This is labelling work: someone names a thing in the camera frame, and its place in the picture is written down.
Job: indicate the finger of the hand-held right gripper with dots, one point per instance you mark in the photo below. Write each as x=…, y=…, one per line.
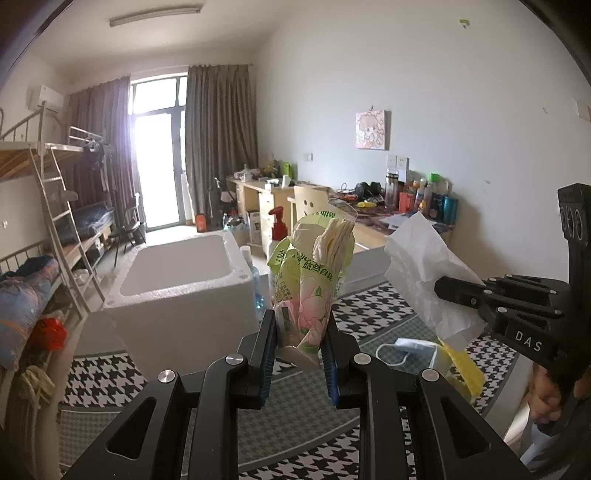
x=531, y=285
x=466, y=291

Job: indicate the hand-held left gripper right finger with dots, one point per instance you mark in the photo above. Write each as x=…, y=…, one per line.
x=330, y=367

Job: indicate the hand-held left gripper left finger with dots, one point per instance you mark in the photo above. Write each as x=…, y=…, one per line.
x=268, y=362

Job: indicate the white tissue paper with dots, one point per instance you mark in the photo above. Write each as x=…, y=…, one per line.
x=415, y=263

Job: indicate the green tissue packet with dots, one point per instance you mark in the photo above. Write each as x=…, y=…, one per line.
x=304, y=295

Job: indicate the white foam box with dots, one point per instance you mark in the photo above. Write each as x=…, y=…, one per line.
x=184, y=318

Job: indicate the person's right hand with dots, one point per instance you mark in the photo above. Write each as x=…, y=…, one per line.
x=545, y=397

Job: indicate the black white houndstooth mat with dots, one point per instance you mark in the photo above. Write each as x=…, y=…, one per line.
x=369, y=304

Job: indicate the yellow plastic bag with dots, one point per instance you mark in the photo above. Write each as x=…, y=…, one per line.
x=466, y=369

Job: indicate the teal bottle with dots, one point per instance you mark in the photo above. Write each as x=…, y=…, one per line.
x=450, y=210

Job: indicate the clear water bottle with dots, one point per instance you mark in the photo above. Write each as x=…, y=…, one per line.
x=254, y=277

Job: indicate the white papers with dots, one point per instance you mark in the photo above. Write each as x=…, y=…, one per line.
x=397, y=220

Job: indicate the orange box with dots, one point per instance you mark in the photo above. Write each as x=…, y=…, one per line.
x=406, y=202

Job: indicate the green cap bottle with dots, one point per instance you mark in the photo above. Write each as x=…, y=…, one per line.
x=433, y=182

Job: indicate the tall clear dark-lid bottle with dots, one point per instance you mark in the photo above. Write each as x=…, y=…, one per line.
x=391, y=189

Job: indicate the white pump bottle red top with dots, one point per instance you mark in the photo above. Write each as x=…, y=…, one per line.
x=278, y=228

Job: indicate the white carton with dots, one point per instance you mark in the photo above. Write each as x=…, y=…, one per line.
x=254, y=228

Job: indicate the plastic bag with bottles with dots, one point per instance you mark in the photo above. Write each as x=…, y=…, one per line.
x=235, y=227

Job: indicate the black headphones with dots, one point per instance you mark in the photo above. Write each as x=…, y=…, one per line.
x=367, y=188

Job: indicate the red floor container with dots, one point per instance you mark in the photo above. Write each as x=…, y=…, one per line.
x=201, y=224

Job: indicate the wooden desk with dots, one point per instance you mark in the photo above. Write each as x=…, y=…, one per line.
x=265, y=203

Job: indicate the wooden smiley chair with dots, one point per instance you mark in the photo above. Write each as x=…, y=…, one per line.
x=307, y=201

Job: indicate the black folding chair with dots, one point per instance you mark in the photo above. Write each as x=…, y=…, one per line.
x=131, y=228

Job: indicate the glass balcony door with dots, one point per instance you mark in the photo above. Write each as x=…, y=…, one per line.
x=157, y=184

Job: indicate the red plastic bag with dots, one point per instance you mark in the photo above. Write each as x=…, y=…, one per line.
x=51, y=333

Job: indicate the dark blue bedding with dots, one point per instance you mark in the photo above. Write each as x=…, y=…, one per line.
x=92, y=221

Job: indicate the grey brown curtain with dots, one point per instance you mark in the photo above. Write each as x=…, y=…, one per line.
x=106, y=138
x=217, y=129

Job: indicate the metal bunk ladder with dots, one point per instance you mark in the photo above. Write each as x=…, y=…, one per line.
x=60, y=240

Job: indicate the blue orange quilt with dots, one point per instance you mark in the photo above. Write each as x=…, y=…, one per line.
x=23, y=304

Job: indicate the dark hanging clothing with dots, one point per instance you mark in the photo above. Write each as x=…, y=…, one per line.
x=94, y=154

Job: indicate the small metal bunk bed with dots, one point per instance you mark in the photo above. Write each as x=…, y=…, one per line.
x=69, y=150

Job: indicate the large metal bunk bed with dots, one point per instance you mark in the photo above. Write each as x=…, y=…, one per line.
x=18, y=159

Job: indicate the white air conditioner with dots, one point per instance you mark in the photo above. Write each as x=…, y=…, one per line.
x=46, y=98

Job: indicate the ceiling tube light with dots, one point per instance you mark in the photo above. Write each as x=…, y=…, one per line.
x=157, y=14

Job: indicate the white wall switches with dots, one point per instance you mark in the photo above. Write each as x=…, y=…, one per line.
x=397, y=161

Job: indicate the cartoon wall picture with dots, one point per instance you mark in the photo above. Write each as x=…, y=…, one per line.
x=373, y=130

